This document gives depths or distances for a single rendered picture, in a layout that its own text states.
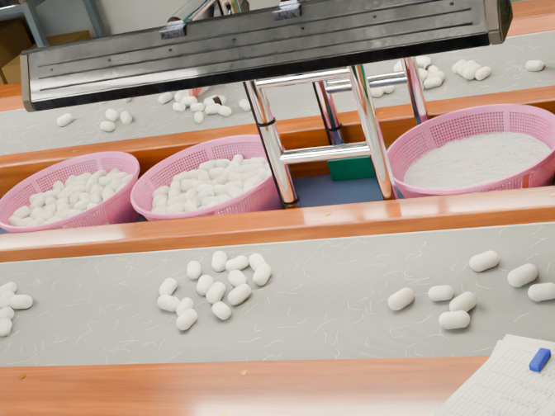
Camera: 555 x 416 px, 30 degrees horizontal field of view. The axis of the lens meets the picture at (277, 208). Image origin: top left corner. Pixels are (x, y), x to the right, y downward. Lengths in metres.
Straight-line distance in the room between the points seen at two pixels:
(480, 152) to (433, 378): 0.57
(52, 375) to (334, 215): 0.44
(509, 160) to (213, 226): 0.45
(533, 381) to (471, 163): 0.57
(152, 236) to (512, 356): 0.66
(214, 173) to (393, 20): 0.70
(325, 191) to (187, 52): 0.56
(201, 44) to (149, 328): 0.39
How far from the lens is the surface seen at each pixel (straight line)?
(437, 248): 1.37
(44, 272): 1.66
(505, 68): 1.87
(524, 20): 2.01
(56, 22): 4.99
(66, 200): 1.89
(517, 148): 1.61
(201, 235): 1.53
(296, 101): 1.96
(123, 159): 1.91
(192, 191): 1.73
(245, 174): 1.72
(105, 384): 1.28
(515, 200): 1.39
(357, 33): 1.17
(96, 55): 1.32
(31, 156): 2.08
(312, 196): 1.74
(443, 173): 1.56
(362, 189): 1.71
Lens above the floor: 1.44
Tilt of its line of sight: 26 degrees down
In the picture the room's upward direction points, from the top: 18 degrees counter-clockwise
